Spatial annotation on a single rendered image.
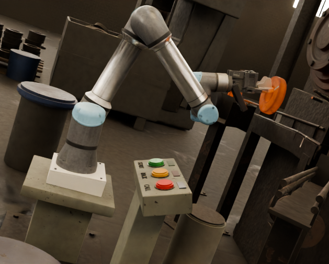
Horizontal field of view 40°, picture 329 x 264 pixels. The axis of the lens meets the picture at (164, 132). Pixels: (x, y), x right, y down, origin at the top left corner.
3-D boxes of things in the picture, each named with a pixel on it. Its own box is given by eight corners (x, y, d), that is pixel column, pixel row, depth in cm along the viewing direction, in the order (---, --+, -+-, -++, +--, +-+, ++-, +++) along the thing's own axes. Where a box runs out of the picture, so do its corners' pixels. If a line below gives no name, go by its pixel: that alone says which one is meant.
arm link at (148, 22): (153, -3, 152) (228, 116, 165) (151, -1, 163) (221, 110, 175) (124, 17, 153) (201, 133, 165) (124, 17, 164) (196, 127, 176)
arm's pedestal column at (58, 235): (-15, 266, 152) (5, 197, 147) (6, 214, 190) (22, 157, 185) (100, 290, 161) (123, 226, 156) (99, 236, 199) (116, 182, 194)
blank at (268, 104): (263, 120, 189) (257, 118, 188) (267, 88, 196) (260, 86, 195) (285, 105, 175) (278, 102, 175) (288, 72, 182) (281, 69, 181)
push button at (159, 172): (167, 174, 112) (167, 167, 111) (169, 179, 108) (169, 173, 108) (150, 175, 111) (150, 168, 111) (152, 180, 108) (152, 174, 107)
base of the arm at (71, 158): (53, 167, 160) (59, 141, 158) (57, 155, 174) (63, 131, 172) (95, 177, 163) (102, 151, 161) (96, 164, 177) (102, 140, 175)
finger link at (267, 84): (281, 78, 180) (259, 77, 179) (279, 93, 182) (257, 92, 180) (278, 77, 183) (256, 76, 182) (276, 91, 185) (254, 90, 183)
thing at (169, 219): (173, 209, 261) (218, 90, 246) (206, 233, 243) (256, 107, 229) (148, 210, 246) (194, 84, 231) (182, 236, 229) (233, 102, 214)
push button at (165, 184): (171, 185, 105) (171, 178, 104) (174, 192, 101) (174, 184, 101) (154, 186, 104) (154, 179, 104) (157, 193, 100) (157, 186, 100)
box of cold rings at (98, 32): (139, 112, 504) (162, 43, 488) (153, 134, 426) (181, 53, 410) (46, 85, 474) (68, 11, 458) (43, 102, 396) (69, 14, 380)
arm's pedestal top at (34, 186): (19, 195, 152) (22, 184, 151) (31, 163, 182) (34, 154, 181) (111, 218, 159) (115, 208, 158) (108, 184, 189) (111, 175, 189)
